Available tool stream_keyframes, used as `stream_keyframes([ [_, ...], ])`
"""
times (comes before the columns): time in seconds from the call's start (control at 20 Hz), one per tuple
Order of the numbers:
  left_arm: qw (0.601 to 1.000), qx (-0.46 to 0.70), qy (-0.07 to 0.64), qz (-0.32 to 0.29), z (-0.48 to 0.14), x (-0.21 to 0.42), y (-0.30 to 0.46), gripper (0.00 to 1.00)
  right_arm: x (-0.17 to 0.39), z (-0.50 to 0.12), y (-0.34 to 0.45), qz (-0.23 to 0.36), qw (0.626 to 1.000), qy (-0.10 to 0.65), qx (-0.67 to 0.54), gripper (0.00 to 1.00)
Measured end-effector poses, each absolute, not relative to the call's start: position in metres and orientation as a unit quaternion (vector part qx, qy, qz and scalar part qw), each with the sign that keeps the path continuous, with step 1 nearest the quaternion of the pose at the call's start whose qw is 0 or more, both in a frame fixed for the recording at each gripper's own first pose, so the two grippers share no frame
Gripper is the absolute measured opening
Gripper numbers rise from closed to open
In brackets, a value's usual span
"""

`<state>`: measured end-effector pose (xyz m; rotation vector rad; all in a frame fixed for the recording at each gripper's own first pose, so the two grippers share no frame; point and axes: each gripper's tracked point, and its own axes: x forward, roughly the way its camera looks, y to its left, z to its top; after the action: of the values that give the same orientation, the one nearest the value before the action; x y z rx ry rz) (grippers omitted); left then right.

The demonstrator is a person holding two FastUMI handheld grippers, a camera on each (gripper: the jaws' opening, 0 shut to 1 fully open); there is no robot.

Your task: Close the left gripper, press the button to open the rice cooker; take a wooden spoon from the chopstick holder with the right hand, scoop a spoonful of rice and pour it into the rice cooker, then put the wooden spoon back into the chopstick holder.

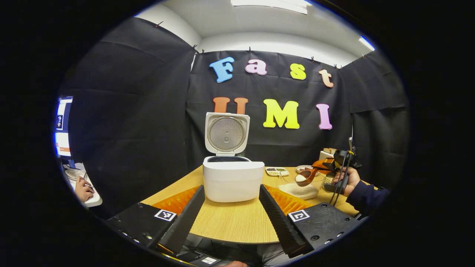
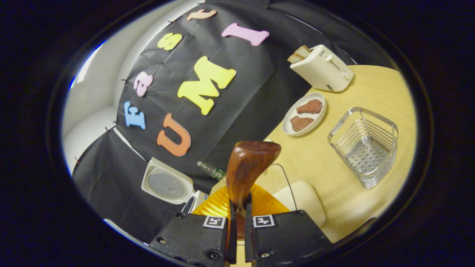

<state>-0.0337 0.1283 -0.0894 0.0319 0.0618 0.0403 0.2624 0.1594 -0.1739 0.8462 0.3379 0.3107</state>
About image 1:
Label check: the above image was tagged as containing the brown wooden spoon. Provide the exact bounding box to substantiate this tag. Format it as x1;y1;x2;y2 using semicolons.
295;167;322;187

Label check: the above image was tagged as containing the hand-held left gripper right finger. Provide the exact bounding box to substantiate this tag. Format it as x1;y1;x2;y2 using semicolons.
259;184;362;259

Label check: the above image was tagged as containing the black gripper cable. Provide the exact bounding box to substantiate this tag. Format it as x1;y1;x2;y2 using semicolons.
329;150;351;207

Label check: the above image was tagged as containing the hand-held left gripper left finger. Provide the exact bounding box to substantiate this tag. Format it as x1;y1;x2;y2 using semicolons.
106;185;206;256

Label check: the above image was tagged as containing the large ceiling light panel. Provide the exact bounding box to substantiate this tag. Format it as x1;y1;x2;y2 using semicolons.
230;0;309;15

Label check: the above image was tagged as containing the black backdrop cloth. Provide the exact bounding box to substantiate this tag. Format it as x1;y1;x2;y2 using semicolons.
59;17;409;215

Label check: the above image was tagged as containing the white rice cooker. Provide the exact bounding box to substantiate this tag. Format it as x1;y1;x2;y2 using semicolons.
202;112;265;203

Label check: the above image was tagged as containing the small ceiling light panel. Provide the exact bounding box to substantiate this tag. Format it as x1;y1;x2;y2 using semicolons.
358;36;376;52

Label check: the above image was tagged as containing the computer monitor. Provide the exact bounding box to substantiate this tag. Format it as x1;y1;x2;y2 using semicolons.
55;96;74;158

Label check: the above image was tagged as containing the white side desk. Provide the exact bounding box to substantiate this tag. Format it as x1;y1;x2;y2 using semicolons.
61;162;103;208

